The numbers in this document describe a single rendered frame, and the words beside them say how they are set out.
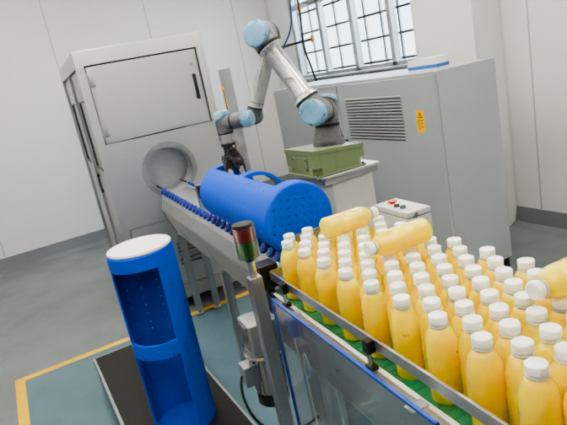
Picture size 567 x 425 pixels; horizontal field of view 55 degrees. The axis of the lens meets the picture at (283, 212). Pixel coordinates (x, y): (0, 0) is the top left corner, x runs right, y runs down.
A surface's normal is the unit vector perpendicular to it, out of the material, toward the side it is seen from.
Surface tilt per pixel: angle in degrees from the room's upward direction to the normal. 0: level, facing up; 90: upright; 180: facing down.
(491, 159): 90
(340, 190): 90
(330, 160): 90
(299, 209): 90
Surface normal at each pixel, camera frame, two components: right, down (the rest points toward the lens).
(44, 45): 0.47, 0.14
